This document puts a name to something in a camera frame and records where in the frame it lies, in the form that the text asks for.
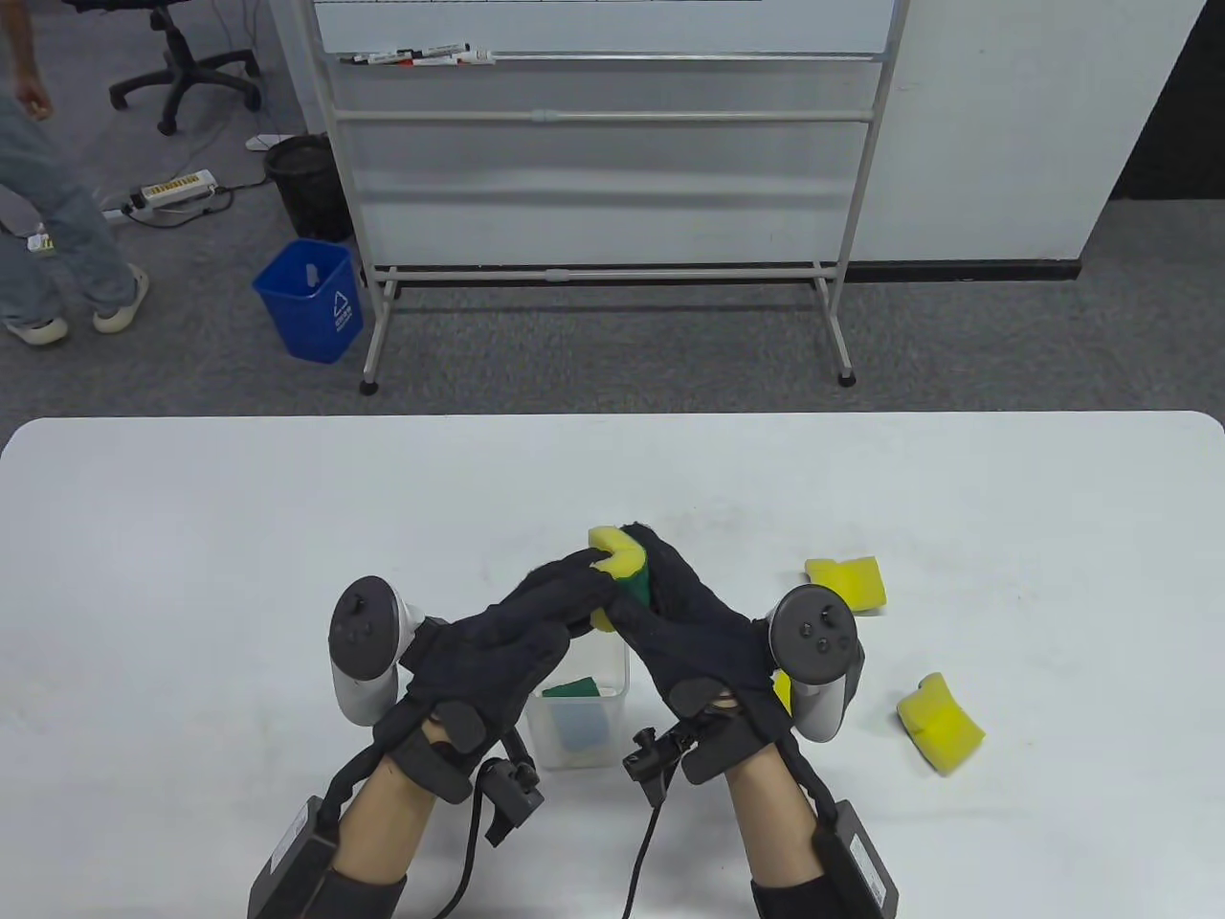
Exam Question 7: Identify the clear plastic airtight container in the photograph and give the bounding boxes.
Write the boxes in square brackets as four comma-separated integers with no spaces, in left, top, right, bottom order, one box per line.
[522,637,630,770]

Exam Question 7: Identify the person's right forearm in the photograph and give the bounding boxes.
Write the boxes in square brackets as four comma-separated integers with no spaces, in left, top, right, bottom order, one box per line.
[723,761,843,919]

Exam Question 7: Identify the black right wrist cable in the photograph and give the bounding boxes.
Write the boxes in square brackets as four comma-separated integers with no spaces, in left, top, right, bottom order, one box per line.
[622,804,666,919]

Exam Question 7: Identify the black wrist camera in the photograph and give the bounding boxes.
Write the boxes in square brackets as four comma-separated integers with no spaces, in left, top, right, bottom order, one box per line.
[476,756,545,848]
[622,728,690,807]

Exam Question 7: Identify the black left wrist box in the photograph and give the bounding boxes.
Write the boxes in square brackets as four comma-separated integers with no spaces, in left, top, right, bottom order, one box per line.
[249,795,341,919]

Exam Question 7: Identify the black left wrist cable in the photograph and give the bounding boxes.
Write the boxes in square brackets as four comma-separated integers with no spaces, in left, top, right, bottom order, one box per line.
[435,795,479,919]

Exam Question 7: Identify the black right hand controller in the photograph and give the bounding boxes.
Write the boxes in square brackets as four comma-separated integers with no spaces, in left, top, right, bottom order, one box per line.
[766,586,867,745]

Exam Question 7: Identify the black office chair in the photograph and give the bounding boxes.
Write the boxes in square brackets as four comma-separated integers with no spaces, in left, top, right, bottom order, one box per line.
[65,0,262,135]

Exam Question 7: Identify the black right wrist box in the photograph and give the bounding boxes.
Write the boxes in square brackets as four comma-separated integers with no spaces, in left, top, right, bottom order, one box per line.
[812,799,901,919]

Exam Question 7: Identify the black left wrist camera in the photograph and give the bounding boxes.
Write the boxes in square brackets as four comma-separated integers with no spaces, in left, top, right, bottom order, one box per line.
[476,756,545,848]

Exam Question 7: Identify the person's right hand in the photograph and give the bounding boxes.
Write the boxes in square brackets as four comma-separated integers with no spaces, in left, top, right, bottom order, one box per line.
[612,524,805,786]

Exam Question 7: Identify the person's left forearm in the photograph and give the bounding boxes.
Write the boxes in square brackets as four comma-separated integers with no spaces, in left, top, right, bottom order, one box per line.
[330,756,479,882]

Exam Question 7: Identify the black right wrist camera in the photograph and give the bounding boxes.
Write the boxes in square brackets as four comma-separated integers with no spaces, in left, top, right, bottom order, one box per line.
[622,728,690,807]

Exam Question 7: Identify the black left hand controller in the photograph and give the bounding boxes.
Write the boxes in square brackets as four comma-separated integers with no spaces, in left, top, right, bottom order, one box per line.
[328,575,427,727]

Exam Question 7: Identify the black hand controller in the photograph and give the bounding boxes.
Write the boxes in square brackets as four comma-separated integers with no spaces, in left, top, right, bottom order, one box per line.
[328,575,427,727]
[766,586,867,745]

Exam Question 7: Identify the blue plastic bin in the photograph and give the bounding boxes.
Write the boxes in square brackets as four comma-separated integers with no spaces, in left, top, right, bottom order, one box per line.
[252,239,366,365]

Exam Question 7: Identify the black wrist box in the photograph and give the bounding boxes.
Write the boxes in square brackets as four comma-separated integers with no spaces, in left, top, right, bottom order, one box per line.
[812,799,901,919]
[249,795,341,919]

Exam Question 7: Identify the black mesh wastebasket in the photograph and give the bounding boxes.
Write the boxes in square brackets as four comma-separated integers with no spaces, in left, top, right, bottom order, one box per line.
[264,134,355,242]

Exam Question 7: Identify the white power strips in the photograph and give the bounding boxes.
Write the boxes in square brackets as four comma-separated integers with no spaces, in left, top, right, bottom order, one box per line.
[122,177,272,231]

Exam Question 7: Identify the whiteboard on metal stand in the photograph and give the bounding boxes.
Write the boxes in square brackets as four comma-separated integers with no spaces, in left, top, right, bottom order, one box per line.
[308,0,912,396]

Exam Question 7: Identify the person's left hand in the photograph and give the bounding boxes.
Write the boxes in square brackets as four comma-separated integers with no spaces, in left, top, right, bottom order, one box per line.
[373,549,623,805]

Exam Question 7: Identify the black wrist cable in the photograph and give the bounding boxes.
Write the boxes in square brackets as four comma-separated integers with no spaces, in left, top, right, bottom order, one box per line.
[622,804,666,919]
[435,795,479,919]

